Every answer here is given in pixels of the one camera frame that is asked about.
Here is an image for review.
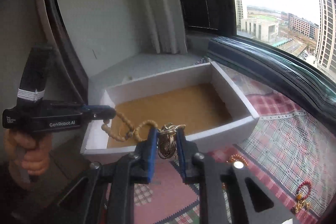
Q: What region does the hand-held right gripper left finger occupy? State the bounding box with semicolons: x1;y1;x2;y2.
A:
52;127;158;224

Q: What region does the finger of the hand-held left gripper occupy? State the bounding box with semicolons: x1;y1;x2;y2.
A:
82;105;112;113
84;108;116;123

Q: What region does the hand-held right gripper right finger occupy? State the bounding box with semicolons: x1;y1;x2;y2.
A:
176;128;300;224

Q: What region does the gold chain necklace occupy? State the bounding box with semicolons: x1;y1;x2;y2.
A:
157;123;187;160

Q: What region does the light wooden bead bracelet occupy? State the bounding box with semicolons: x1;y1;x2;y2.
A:
101;111;158;143

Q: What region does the white drawer box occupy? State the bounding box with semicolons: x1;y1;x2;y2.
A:
80;61;260;165

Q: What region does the red bead bracelet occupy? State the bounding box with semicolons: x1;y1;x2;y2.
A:
295;180;312;201

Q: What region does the person's left hand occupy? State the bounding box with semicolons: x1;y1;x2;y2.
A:
5;131;52;184

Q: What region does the patchwork blanket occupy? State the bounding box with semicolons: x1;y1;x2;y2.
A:
105;56;331;224

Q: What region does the white curtain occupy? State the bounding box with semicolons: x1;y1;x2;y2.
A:
134;0;188;54

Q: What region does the low white building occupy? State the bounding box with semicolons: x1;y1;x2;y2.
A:
241;17;279;41

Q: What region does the slim pale apartment tower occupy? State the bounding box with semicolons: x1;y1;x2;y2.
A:
232;0;245;30

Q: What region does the brown brick building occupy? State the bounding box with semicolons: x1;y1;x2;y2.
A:
288;13;319;39

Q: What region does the tall grey apartment tower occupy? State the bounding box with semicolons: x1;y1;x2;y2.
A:
315;0;336;69

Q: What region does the orange bead bracelet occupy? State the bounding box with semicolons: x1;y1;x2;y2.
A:
227;154;248;167

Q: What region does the dark wooden wall trim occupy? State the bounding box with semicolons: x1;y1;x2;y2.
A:
39;0;88;106

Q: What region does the dark striped window frame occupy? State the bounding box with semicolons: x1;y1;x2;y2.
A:
207;35;336;125

